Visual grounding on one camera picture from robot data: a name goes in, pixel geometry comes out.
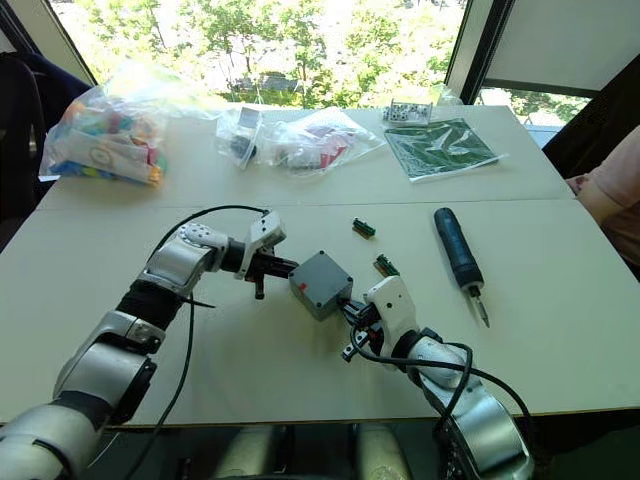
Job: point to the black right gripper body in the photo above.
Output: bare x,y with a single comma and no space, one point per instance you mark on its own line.
369,325

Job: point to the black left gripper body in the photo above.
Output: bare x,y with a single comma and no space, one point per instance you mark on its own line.
262,270

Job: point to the grey plastic junction box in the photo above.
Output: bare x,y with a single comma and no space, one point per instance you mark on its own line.
320,285

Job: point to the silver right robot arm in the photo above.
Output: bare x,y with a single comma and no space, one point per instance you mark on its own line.
480,420

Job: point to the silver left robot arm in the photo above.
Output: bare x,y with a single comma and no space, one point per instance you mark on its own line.
110,360

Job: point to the dark blue electric screwdriver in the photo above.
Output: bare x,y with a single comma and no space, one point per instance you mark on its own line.
457,250

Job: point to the small green terminal block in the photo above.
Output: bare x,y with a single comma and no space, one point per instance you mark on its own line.
388,265
363,228

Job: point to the grey rounded shape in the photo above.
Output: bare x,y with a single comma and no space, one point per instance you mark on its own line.
382,452

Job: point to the clear bag red parts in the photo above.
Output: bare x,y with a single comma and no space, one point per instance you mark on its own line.
320,142

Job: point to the small clear bag black parts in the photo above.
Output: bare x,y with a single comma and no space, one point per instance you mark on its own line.
240,137

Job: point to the green board in clear bag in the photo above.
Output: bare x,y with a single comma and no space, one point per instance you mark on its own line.
440,147

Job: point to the bag of colourful blocks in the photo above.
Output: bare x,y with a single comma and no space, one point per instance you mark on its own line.
107,142

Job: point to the small clear plastic bag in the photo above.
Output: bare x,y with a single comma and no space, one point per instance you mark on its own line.
446,95

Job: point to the dark office chair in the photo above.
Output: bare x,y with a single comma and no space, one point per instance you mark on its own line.
25,125

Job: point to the person in pink shirt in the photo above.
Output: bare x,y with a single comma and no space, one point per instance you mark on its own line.
615,190

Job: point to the white roller blind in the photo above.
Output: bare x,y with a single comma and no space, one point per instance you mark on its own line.
565,40

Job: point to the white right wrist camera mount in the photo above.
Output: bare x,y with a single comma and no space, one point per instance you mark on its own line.
395,305

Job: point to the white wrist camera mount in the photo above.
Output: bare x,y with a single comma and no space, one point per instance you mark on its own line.
267,231
395,305

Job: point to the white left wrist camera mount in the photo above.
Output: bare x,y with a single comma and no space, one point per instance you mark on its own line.
267,231

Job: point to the black window frame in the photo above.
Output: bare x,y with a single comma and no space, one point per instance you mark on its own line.
70,45
477,50

